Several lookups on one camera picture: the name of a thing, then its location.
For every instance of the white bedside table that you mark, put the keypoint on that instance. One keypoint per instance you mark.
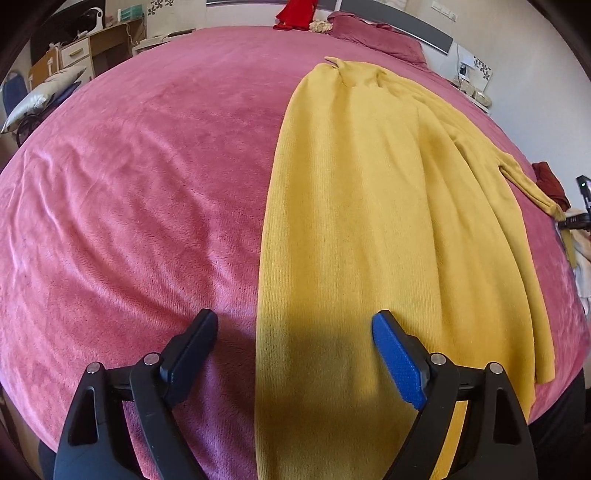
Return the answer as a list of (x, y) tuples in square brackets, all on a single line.
[(477, 97)]

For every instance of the pink pillow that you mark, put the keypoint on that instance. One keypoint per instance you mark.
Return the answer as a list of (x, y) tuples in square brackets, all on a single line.
[(380, 37)]

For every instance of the grey headboard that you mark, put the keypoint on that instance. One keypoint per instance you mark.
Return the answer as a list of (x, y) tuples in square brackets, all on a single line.
[(377, 12)]

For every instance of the wooden desk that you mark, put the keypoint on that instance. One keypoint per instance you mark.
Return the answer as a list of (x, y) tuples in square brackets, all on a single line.
[(113, 45)]

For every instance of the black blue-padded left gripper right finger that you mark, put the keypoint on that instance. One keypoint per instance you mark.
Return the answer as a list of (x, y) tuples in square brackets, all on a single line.
[(495, 441)]

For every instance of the red garment at headboard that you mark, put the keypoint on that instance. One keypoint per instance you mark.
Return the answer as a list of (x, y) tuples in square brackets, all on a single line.
[(296, 15)]

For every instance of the blue chair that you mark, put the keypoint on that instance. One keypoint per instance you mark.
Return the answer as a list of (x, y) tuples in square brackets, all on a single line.
[(14, 90)]

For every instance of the cream stuffed toy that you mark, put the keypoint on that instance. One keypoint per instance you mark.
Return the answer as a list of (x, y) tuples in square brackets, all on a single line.
[(320, 26)]

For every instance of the yellow knit sweater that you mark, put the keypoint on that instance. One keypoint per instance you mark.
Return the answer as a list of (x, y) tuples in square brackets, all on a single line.
[(384, 196)]

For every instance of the pink plush bed blanket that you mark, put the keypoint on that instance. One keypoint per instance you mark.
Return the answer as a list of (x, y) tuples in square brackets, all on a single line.
[(141, 201)]

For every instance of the white drawer cabinet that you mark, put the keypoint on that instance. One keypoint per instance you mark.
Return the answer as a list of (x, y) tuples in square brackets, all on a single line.
[(78, 53)]

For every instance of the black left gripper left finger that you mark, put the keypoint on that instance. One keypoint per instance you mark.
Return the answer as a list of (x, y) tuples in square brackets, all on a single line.
[(95, 442)]

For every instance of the dark red folded garment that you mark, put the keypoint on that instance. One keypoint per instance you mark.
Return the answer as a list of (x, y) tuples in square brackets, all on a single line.
[(550, 185)]

